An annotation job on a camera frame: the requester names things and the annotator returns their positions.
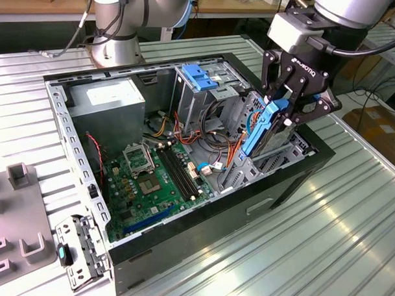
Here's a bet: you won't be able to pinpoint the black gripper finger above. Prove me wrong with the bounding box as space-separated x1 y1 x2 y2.
282 88 344 130
259 48 295 105

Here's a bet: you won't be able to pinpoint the silver chipset chip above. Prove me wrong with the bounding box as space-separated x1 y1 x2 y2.
138 177 163 196

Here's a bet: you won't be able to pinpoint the silver perforated slot bracket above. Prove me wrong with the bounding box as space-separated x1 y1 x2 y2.
52 214 114 293

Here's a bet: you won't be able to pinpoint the black latch with blue tab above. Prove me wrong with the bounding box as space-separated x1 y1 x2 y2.
56 242 75 267

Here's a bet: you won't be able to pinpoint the blue expansion slot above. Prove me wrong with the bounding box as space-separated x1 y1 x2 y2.
122 202 176 238

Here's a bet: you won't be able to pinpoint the blue wire with white label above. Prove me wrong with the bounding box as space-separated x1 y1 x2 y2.
195 161 224 178

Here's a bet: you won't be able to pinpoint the hard disk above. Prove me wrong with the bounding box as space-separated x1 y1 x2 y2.
239 96 300 162

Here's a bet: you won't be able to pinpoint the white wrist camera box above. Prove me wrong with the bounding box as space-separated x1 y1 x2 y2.
266 7 330 56

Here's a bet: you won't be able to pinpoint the black RAM slot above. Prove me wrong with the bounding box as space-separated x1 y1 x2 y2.
163 147 198 198
155 149 191 201
167 146 202 196
159 147 195 200

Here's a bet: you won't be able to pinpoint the silver optical drive cage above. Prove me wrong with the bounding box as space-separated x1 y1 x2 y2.
170 61 252 136

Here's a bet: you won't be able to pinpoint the yellow wire bundle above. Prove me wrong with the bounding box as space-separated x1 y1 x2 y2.
151 116 169 138

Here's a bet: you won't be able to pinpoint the wooden desk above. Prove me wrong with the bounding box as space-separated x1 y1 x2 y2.
0 0 320 58

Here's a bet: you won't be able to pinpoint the black cable loop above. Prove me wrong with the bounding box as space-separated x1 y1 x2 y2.
199 98 228 137

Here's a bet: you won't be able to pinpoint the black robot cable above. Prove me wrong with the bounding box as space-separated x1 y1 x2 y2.
28 0 145 62

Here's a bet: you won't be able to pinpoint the grey power supply unit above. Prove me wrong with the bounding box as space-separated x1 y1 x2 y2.
66 75 147 157

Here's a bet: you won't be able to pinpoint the green motherboard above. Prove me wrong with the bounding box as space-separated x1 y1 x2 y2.
99 140 218 247

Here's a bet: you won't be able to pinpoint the silver disk bay cage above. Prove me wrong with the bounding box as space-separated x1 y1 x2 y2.
215 88 319 198

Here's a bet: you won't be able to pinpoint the blue plastic drive clips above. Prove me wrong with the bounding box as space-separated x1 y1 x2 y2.
181 63 220 93

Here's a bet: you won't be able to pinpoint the blue data wire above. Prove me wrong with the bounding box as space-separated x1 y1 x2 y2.
244 107 267 143

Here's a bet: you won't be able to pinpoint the red orange wire bundle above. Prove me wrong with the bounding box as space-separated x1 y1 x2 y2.
173 110 202 145

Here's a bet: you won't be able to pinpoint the grey parts rack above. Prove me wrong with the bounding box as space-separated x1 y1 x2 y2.
0 162 61 295

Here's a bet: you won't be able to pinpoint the CPU socket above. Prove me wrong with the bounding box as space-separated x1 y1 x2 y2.
121 144 157 179

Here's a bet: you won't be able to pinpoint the brown cardboard box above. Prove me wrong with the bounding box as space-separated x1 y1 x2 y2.
341 106 395 169

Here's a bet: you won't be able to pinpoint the black camera cable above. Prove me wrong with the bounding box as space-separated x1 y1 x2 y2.
304 27 395 60

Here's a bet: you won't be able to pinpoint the red black fan wire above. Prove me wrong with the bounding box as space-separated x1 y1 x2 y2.
84 133 106 188

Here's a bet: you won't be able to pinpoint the black open PC case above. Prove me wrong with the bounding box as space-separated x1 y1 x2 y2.
35 45 340 296

